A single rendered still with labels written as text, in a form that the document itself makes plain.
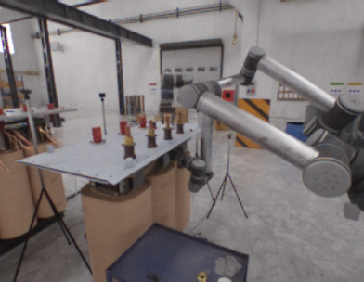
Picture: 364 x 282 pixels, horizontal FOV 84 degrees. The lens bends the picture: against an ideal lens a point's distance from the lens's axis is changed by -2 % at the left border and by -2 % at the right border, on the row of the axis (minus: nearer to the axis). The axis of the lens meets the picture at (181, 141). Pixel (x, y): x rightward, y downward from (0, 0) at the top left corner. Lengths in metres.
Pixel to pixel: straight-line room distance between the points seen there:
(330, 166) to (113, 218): 1.27
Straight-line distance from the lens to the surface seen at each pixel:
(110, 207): 1.48
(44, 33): 11.47
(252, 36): 6.58
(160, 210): 1.92
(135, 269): 1.28
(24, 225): 3.03
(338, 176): 1.17
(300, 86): 2.00
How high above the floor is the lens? 1.79
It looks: 14 degrees down
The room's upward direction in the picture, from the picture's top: straight up
